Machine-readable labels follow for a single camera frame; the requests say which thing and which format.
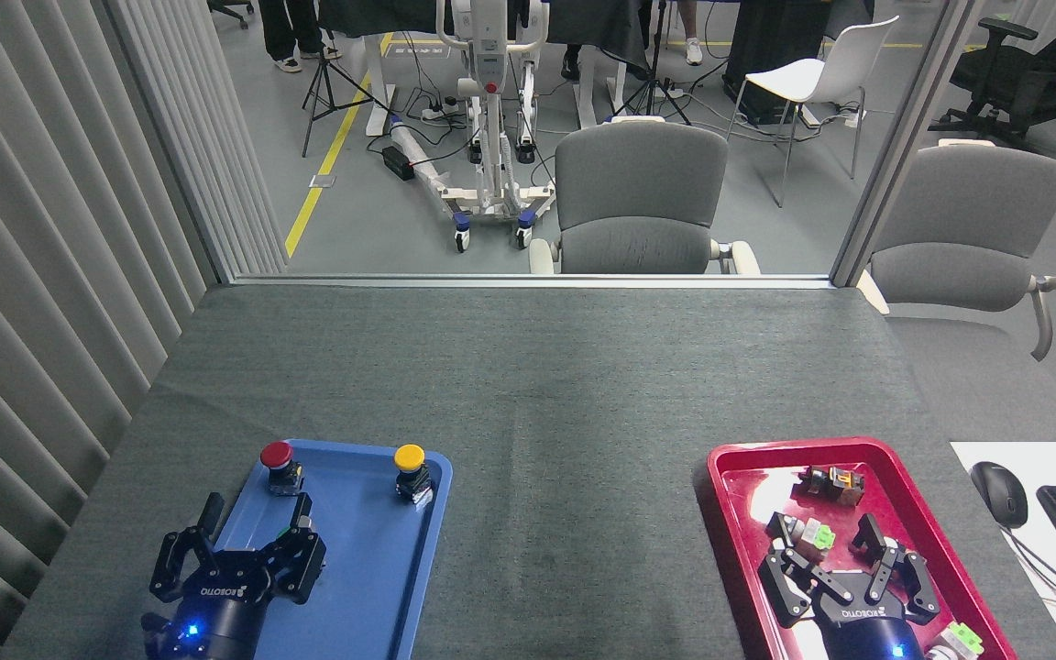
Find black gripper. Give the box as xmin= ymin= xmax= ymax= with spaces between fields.
xmin=757 ymin=512 xmax=942 ymax=660
xmin=141 ymin=492 xmax=327 ymax=660

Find red push button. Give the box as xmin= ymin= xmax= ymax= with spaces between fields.
xmin=259 ymin=441 xmax=306 ymax=497

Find yellow push button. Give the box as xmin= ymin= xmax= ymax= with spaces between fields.
xmin=393 ymin=445 xmax=435 ymax=505

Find blue plastic tray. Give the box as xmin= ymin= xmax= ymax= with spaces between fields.
xmin=213 ymin=438 xmax=454 ymax=660

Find red plastic tray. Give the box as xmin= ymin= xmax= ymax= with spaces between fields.
xmin=705 ymin=437 xmax=1019 ymax=660

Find black computer mouse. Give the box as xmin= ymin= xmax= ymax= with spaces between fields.
xmin=970 ymin=461 xmax=1029 ymax=530

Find grey vertical blinds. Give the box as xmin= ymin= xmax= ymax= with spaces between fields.
xmin=0 ymin=0 xmax=287 ymax=660

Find grey chair with cream armrests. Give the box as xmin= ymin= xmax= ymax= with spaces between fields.
xmin=528 ymin=117 xmax=763 ymax=276
xmin=856 ymin=139 xmax=1056 ymax=360

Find white plastic chair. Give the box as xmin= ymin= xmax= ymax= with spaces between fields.
xmin=726 ymin=16 xmax=900 ymax=208

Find white stand on wheels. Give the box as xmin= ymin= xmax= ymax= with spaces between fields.
xmin=389 ymin=0 xmax=558 ymax=253

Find black office chair with armrests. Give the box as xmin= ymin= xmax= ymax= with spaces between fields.
xmin=929 ymin=0 xmax=1056 ymax=148

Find person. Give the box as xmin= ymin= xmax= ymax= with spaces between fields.
xmin=258 ymin=0 xmax=343 ymax=73

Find small black office chair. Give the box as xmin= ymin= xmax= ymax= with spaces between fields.
xmin=207 ymin=0 xmax=256 ymax=30

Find black table cloth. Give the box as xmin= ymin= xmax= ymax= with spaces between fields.
xmin=319 ymin=0 xmax=650 ymax=71

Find grey switch with green block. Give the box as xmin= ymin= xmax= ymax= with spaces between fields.
xmin=766 ymin=511 xmax=837 ymax=562

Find black and orange switch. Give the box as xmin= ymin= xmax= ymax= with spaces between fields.
xmin=792 ymin=465 xmax=866 ymax=508

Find white and green switch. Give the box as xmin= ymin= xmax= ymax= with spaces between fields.
xmin=927 ymin=621 xmax=985 ymax=660

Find silver table edge rail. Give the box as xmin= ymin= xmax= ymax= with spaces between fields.
xmin=230 ymin=273 xmax=836 ymax=291

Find silver post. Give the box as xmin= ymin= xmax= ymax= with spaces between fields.
xmin=830 ymin=0 xmax=1006 ymax=288

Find black camera tripod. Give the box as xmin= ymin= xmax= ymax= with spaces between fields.
xmin=615 ymin=0 xmax=692 ymax=127

